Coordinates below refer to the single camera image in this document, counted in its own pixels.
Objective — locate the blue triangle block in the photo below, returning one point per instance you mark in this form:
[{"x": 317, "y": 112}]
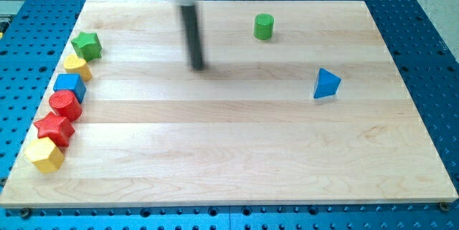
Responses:
[{"x": 326, "y": 84}]

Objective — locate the yellow heart block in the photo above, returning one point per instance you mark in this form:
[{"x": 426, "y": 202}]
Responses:
[{"x": 76, "y": 65}]

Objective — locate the green cylinder block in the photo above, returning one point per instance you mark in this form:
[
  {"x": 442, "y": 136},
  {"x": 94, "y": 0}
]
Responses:
[{"x": 263, "y": 26}]

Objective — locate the green star block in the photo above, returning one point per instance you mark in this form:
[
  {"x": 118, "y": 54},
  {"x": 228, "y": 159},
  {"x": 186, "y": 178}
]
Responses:
[{"x": 87, "y": 46}]

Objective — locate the light wooden board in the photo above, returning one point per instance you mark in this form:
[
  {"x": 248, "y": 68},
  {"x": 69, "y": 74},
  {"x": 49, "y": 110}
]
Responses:
[{"x": 246, "y": 130}]

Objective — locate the red star block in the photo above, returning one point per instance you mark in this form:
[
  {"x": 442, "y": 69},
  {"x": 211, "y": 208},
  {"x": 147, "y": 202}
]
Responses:
[{"x": 58, "y": 128}]

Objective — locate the red cylinder block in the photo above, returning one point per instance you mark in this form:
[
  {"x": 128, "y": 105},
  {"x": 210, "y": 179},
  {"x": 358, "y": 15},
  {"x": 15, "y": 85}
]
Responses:
[{"x": 64, "y": 103}]

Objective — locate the black pusher rod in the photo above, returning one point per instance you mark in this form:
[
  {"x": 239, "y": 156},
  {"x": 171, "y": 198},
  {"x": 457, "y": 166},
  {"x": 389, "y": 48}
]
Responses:
[{"x": 192, "y": 36}]

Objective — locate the blue cube block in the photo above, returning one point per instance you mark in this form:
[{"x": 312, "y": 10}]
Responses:
[{"x": 72, "y": 82}]

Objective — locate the yellow hexagon block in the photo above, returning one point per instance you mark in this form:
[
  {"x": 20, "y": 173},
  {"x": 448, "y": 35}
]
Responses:
[{"x": 44, "y": 155}]

